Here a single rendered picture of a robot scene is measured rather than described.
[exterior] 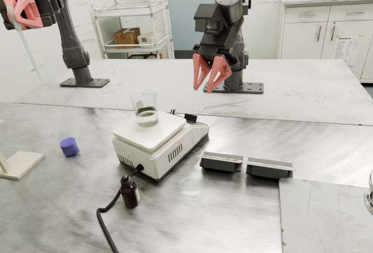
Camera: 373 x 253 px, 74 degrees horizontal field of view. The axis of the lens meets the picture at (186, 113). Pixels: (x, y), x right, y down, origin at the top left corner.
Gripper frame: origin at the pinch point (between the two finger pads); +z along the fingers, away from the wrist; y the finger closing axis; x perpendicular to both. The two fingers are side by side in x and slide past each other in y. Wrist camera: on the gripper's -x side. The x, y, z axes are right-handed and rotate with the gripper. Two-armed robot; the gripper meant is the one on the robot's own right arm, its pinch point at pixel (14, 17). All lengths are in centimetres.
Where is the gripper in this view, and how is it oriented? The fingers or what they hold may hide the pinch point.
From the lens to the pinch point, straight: 58.9
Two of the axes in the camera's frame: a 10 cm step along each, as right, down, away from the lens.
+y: 9.6, -2.1, 1.8
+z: 2.7, 4.8, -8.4
